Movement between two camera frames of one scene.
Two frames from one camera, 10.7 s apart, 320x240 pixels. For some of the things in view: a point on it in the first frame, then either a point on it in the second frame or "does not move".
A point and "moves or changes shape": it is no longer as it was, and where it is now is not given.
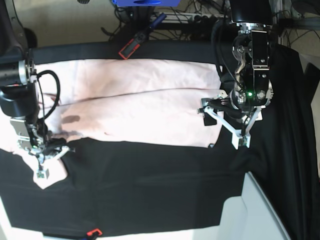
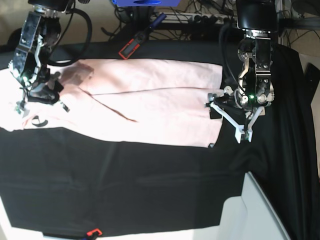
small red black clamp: x=94 y=233 does not move
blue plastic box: x=147 y=3 does not move
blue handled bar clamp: x=133 y=44 does not move
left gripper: x=53 y=147 to x=46 y=90
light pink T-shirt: x=143 y=101 moves or changes shape
